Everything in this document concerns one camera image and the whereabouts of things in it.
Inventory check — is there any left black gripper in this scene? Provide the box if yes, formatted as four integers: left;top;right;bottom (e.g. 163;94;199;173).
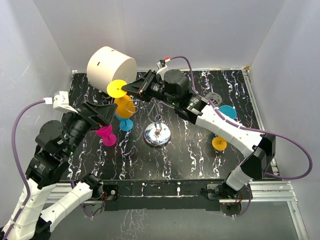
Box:
64;99;118;156

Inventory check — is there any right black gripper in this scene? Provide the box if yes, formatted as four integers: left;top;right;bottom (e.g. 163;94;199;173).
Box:
122;70;178;107

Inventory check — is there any orange wine glass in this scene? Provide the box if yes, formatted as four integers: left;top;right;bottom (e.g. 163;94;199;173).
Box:
211;136;228;151
106;79;136;119

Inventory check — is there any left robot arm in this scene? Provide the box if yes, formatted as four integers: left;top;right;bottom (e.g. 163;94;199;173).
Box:
0;101;117;240

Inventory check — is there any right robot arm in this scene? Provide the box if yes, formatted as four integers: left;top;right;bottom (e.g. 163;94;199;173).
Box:
121;69;276;199

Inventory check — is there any magenta plastic wine glass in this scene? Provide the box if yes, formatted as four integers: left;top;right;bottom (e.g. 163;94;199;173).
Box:
95;124;117;147

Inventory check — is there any blue plastic wine glass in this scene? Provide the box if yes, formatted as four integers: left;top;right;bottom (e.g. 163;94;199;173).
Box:
115;113;134;132

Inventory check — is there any chrome wine glass rack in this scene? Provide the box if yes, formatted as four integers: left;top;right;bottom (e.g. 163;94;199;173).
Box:
143;98;172;148

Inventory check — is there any white cylindrical container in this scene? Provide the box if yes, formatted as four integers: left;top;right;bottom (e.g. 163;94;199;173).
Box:
86;46;138;93

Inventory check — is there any grey tape roll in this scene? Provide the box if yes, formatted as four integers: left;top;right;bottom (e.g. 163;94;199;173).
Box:
205;92;223;106

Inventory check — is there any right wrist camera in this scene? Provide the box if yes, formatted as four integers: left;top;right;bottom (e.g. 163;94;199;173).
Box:
156;56;171;75

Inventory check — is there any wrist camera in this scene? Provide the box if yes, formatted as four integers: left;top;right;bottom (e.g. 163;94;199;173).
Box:
43;91;78;114
156;56;171;75

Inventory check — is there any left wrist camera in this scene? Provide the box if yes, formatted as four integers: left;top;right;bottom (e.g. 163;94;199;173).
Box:
43;91;78;114

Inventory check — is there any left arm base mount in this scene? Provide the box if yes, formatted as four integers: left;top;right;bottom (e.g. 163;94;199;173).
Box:
81;183;119;220

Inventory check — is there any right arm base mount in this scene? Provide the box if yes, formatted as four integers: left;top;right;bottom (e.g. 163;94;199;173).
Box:
200;183;253;219

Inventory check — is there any aluminium frame rail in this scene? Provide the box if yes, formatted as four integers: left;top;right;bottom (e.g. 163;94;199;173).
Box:
47;67;310;240

